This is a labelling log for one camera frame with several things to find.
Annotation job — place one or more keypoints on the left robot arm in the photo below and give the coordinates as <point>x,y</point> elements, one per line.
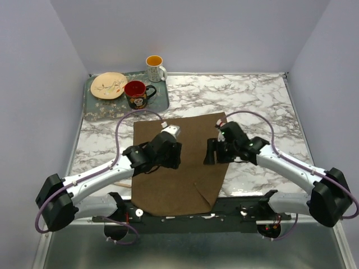
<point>62,200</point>

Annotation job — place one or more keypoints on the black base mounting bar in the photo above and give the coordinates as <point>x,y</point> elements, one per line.
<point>245,214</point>

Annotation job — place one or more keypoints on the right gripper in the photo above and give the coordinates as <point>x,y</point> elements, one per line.
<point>213,144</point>

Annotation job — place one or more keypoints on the spoon with wooden handle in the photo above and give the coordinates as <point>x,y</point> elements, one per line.
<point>124,185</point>

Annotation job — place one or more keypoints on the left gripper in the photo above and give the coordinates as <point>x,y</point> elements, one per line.
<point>175,160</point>

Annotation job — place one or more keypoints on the brown cloth napkin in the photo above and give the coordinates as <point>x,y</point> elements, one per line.
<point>192,188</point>

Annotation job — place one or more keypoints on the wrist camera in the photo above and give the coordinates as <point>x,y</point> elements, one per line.
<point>219,124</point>
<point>171,129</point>

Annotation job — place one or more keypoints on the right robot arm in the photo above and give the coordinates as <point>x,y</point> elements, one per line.
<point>326,195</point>

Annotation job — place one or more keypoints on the black skull mug red inside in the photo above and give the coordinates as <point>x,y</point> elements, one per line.
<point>138,94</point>

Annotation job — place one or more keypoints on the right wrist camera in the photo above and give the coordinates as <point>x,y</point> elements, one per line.
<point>219,124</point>

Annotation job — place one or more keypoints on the floral green tray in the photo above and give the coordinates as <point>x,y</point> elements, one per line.
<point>98,110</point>

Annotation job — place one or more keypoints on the beige floral plate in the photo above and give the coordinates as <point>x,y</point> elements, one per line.
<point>108,86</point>

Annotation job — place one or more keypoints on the white mug orange inside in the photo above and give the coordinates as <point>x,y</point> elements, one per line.
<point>156,71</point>

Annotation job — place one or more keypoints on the aluminium frame rail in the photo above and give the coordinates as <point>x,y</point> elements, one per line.
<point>202,241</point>

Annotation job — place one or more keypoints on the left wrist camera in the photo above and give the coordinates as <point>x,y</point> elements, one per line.
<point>171,129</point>

